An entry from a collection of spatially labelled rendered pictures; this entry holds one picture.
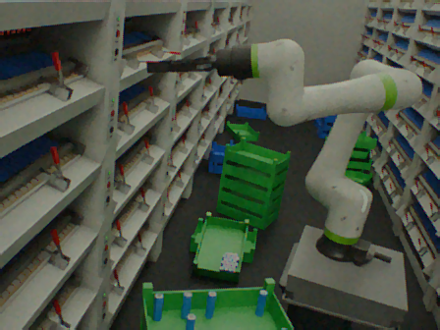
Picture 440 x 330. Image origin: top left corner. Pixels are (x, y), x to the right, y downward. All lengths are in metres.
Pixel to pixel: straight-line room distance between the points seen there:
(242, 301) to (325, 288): 0.42
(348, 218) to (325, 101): 0.43
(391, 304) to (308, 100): 0.66
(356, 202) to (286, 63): 0.54
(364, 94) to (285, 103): 0.27
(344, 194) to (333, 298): 0.33
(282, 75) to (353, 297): 0.70
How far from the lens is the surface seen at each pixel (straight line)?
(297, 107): 1.24
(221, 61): 1.24
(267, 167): 2.36
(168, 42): 1.77
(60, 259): 1.09
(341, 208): 1.53
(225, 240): 2.16
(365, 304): 1.48
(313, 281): 1.45
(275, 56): 1.22
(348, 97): 1.35
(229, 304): 1.10
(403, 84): 1.47
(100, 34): 1.09
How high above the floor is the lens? 1.16
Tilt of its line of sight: 20 degrees down
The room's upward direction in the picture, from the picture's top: 9 degrees clockwise
